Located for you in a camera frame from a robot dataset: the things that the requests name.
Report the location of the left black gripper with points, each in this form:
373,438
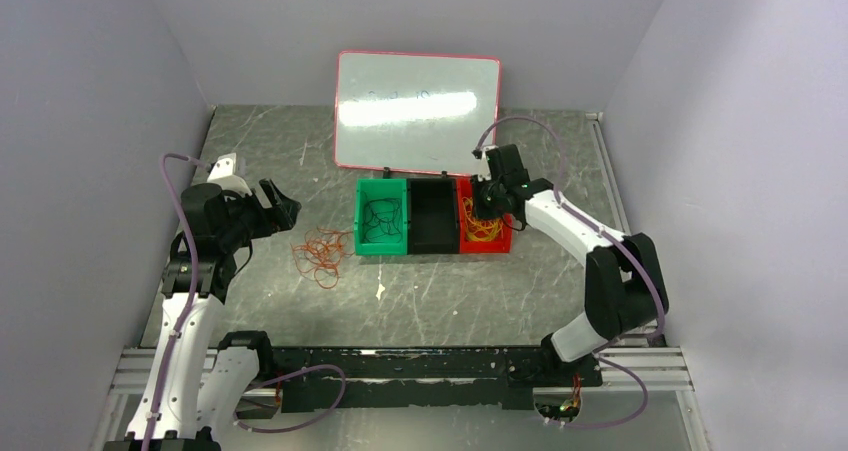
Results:
272,219

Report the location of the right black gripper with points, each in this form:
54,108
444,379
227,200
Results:
481,210

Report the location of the red plastic bin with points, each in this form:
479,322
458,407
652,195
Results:
477,236

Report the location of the black plastic bin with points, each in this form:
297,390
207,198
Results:
433,216

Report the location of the green plastic bin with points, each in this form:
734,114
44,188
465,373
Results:
381,217

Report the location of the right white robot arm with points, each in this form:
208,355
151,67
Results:
623,283

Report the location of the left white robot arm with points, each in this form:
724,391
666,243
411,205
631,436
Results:
182,406

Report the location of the pink framed whiteboard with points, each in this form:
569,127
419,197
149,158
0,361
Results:
414,113

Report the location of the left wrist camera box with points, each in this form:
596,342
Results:
228,172

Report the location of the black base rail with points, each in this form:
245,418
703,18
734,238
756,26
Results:
312,378

